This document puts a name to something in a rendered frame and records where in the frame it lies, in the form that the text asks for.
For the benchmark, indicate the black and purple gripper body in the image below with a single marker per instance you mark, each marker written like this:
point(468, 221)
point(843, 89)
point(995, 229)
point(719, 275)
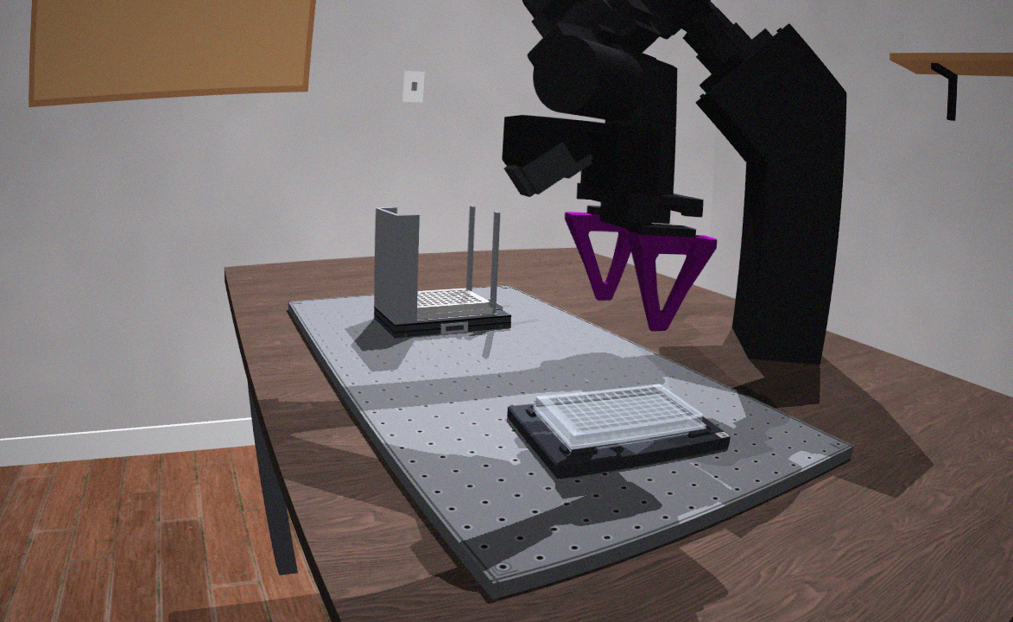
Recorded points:
point(637, 211)

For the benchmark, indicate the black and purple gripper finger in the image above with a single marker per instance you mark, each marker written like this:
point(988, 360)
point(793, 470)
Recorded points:
point(580, 224)
point(645, 249)

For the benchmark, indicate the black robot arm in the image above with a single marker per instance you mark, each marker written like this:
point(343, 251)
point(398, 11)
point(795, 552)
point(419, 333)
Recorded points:
point(580, 76)

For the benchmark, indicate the white well plate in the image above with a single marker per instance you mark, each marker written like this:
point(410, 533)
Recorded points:
point(450, 303)
point(618, 417)

